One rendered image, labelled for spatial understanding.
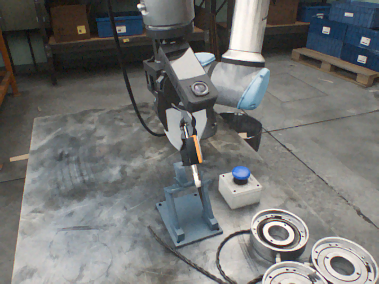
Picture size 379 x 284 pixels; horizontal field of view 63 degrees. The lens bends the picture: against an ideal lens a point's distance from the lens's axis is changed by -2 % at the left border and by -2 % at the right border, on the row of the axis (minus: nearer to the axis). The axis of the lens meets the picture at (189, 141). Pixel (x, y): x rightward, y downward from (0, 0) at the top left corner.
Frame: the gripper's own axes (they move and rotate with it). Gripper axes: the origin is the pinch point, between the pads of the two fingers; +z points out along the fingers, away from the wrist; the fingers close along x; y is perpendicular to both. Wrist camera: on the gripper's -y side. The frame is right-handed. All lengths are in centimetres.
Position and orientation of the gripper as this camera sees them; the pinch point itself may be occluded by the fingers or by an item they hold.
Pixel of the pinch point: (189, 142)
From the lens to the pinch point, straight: 55.3
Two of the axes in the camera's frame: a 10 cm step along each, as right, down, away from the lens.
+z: 1.0, 8.3, 5.5
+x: -8.9, 3.2, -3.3
